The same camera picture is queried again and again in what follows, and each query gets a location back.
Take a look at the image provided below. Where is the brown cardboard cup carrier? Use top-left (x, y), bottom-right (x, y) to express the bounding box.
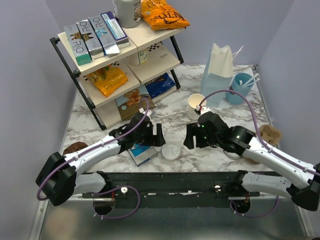
top-left (244, 124), bottom-right (282, 165)

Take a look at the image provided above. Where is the blue razor package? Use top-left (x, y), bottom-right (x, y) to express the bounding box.
top-left (127, 143), bottom-right (158, 167)

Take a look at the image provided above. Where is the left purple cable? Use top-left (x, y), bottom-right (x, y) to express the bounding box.
top-left (36, 97), bottom-right (150, 220)

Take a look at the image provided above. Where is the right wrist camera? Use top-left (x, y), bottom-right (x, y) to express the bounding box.
top-left (194, 105), bottom-right (212, 116)

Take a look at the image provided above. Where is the brown and blue snack bag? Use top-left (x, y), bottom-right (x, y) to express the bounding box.
top-left (116, 84), bottom-right (155, 121)

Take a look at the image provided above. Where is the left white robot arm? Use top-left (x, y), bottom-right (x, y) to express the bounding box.
top-left (35, 112), bottom-right (166, 206)

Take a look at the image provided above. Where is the light blue paper bag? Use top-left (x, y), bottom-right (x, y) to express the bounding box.
top-left (200, 43), bottom-right (243, 97)

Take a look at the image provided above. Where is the blue cup with stirrers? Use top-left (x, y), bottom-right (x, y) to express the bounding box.
top-left (226, 72), bottom-right (259, 105)

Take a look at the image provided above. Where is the grey printed mug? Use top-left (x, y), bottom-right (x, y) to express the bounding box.
top-left (112, 0), bottom-right (142, 29)

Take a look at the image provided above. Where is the silver R.O carton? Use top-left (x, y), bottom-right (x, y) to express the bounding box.
top-left (76, 19), bottom-right (105, 60)

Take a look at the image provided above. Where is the stack of paper cups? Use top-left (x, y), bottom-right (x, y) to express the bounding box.
top-left (187, 93), bottom-right (205, 121)

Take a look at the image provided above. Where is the stack of white lids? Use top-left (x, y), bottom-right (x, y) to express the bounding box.
top-left (161, 142), bottom-right (181, 160)

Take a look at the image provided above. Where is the black and cream shelf rack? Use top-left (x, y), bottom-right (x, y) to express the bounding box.
top-left (50, 22), bottom-right (184, 130)

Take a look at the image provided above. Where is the blue chip bag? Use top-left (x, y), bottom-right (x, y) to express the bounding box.
top-left (144, 73), bottom-right (176, 99)

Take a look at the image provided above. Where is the blue R.O carton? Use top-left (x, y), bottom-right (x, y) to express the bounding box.
top-left (89, 15), bottom-right (120, 56)

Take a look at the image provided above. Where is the teal R.O carton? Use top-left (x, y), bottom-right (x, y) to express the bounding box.
top-left (63, 24), bottom-right (92, 66)

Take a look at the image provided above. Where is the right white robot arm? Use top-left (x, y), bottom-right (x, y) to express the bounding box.
top-left (183, 111), bottom-right (320, 211)

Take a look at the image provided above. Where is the yellow snack bag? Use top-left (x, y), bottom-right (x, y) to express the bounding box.
top-left (86, 65), bottom-right (128, 97)

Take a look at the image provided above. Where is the purple and white box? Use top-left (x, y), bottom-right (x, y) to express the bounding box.
top-left (100, 11), bottom-right (130, 49)

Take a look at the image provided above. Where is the white bowl on shelf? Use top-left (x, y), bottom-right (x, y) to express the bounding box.
top-left (127, 48), bottom-right (149, 66)

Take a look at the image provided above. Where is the orange chip bag top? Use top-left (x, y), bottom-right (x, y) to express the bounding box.
top-left (141, 0), bottom-right (190, 30)

